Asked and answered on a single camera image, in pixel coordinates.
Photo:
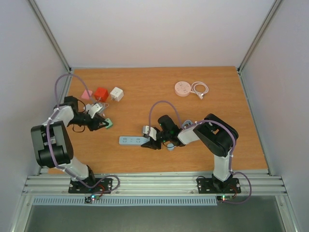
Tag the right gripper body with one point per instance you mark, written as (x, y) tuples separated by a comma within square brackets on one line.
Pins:
[(153, 140)]

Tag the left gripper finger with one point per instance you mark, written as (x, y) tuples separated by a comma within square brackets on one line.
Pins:
[(98, 125), (99, 119)]

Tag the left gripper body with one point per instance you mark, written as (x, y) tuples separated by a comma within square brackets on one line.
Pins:
[(91, 126)]

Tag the green plug adapter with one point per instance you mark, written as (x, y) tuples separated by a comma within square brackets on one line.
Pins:
[(110, 124)]

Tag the grey power strip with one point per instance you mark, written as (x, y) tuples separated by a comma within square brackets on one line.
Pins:
[(133, 140)]

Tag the orange cube socket adapter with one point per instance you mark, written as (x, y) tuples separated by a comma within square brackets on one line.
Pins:
[(101, 94)]

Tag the pink square plug adapter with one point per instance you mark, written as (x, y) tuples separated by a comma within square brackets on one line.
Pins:
[(87, 94)]

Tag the white cube charger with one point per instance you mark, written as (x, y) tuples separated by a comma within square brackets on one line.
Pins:
[(116, 94)]

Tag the round pink power socket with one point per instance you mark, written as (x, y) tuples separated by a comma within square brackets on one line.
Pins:
[(182, 88)]

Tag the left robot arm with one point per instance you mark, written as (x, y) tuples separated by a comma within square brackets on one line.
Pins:
[(52, 145)]

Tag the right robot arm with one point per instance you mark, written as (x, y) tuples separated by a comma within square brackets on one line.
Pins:
[(218, 137)]

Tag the left controller board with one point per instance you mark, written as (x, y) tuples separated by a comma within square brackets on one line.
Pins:
[(91, 198)]

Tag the controller board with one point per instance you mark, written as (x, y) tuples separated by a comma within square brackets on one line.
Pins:
[(225, 198), (91, 198)]

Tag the right controller board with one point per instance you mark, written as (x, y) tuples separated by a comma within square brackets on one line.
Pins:
[(225, 198)]

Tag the blue slotted cable duct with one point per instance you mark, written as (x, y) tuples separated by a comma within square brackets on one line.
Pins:
[(127, 201)]

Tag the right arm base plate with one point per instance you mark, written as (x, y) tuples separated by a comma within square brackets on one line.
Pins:
[(215, 186)]

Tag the aluminium rail frame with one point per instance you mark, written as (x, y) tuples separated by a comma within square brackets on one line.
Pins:
[(254, 182)]

